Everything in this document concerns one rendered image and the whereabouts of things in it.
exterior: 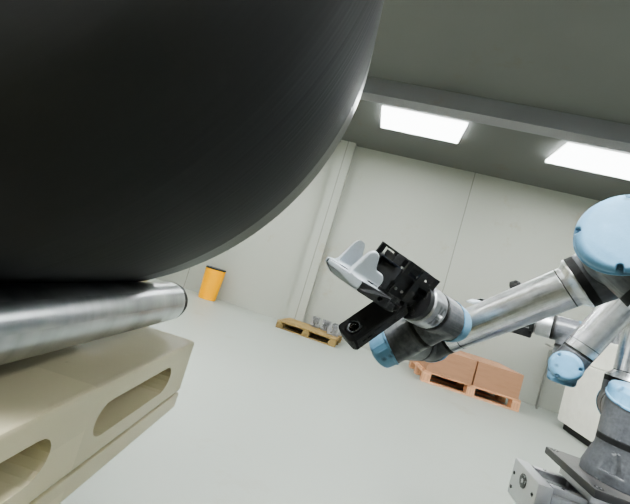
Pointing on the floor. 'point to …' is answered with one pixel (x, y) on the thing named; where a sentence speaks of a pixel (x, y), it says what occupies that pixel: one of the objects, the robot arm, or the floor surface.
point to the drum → (211, 283)
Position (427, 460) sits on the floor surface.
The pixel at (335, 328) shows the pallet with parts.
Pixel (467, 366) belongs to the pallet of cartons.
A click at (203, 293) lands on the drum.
